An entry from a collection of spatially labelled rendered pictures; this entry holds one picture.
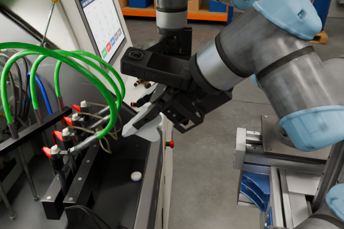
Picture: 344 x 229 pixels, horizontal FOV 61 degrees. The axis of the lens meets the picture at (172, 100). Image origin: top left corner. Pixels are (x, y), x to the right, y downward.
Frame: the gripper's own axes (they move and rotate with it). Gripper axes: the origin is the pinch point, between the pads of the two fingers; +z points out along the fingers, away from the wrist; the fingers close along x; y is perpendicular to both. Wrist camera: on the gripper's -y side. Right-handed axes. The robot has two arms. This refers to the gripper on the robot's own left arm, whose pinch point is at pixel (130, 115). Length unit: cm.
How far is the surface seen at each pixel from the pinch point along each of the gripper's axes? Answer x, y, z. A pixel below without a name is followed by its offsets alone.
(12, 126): 7.3, -17.2, 45.0
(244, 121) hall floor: 171, 141, 109
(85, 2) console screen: 62, -27, 36
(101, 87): 9.7, -6.5, 9.8
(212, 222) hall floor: 51, 112, 99
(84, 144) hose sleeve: 4.5, 0.2, 25.9
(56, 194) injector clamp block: -2.9, 4.2, 45.1
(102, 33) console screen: 65, -14, 45
